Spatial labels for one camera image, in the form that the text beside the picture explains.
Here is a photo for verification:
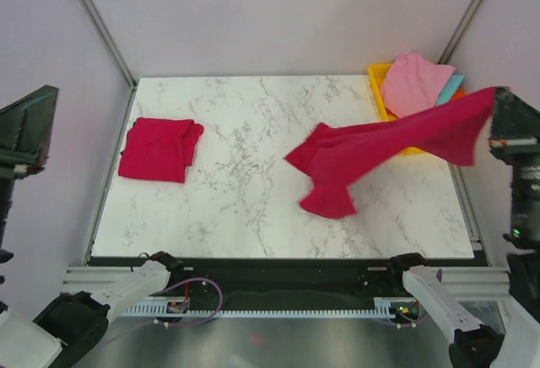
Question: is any light blue t-shirt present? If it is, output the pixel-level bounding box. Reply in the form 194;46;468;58
435;75;464;106

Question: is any pink t-shirt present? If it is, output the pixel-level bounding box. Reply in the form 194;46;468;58
381;53;458;118

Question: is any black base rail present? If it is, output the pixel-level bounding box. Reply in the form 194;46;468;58
169;253;428;311

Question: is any yellow plastic tray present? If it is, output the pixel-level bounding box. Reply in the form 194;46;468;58
367;62;467;157

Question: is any orange t-shirt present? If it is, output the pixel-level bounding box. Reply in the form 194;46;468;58
451;88;466;100

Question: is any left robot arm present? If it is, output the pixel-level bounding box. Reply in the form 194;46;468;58
1;85;186;367

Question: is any left aluminium frame post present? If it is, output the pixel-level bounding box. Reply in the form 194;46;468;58
79;0;138;90

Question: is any folded red t-shirt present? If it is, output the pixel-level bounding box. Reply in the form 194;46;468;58
118;117;204;183

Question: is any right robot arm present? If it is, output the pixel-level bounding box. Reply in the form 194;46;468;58
386;87;539;367

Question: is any red t-shirt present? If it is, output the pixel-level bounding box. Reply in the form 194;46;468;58
285;87;496;219
118;117;204;183

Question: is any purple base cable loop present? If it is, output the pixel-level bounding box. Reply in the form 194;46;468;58
154;277;224;327

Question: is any aluminium frame post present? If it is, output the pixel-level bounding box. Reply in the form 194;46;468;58
79;0;138;90
438;0;485;64

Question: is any white slotted cable duct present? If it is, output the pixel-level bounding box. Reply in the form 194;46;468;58
121;298;419;320

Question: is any right aluminium frame post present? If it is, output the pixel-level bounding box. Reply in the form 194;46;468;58
438;0;485;64

